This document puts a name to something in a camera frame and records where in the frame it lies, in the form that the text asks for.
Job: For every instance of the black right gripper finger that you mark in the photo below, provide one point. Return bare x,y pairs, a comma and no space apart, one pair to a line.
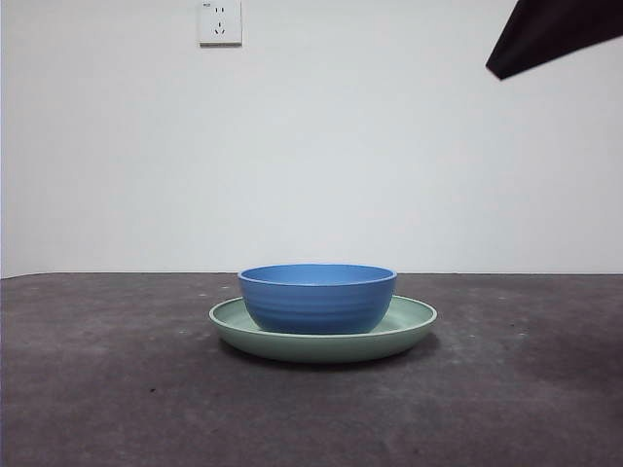
550,34

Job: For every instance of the blue ribbed bowl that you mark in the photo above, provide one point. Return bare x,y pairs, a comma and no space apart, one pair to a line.
316,304

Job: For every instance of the green round plate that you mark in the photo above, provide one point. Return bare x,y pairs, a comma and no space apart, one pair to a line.
316,348

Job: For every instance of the white wall socket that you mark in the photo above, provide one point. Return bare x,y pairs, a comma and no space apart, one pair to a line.
220,24

